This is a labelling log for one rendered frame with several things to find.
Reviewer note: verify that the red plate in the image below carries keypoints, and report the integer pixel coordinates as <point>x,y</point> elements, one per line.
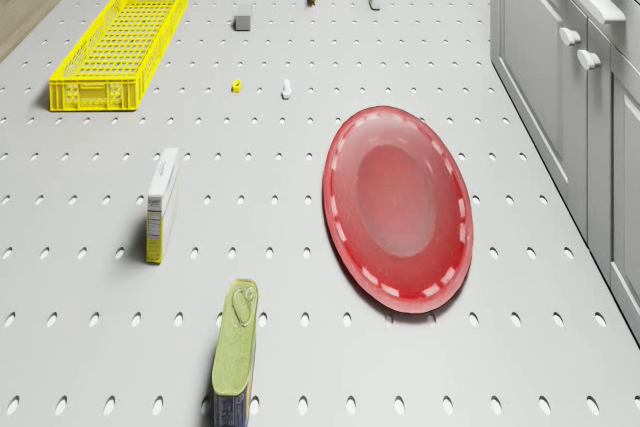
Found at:
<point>400,207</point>

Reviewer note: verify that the small yellow block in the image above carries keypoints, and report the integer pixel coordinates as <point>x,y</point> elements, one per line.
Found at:
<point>237,86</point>

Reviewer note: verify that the white and yellow box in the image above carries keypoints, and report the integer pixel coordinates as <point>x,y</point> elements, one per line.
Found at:
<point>162,182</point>

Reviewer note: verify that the flat-sided can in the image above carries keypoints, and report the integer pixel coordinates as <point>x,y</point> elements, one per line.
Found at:
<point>235,347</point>

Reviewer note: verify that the grey cube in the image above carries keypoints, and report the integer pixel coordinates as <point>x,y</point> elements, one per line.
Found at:
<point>242,23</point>

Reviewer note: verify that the yellow basket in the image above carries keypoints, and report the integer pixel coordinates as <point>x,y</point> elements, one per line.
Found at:
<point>127,97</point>

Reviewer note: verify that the white cabinet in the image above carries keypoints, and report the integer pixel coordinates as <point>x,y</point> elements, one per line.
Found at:
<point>530,57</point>

